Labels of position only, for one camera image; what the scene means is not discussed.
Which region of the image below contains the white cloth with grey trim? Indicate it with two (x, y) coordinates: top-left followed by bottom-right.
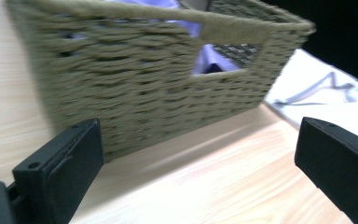
(263, 48), (358, 138)

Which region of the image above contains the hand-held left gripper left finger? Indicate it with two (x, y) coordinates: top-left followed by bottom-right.
(11, 118), (105, 224)

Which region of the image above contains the lavender cloth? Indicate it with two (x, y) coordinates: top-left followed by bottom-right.
(103, 0), (241, 76)

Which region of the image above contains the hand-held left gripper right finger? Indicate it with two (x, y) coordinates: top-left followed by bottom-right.
(294, 116), (358, 224)

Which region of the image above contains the woven olive basket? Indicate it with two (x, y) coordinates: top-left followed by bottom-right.
(5, 0), (317, 163)

